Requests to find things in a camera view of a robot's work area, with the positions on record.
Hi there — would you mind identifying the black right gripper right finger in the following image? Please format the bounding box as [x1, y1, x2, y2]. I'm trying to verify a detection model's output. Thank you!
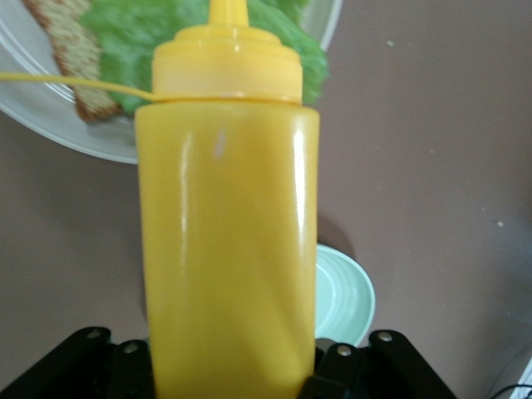
[298, 330, 458, 399]

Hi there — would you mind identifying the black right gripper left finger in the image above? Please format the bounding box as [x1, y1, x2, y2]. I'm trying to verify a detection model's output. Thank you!
[0, 326, 155, 399]

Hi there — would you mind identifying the yellow mustard squeeze bottle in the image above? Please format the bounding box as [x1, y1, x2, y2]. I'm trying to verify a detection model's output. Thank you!
[0, 0, 322, 399]

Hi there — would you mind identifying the brown bread slice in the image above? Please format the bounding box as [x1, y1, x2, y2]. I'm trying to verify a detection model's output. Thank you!
[22, 0, 124, 124]

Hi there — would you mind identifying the green lettuce leaf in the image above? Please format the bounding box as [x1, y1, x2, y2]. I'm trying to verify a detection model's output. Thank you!
[78, 0, 332, 114]

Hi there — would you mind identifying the mint green plate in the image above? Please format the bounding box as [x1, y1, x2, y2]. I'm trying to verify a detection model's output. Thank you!
[313, 244, 377, 348]

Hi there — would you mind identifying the beige plate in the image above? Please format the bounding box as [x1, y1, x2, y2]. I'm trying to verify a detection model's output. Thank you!
[0, 0, 344, 165]

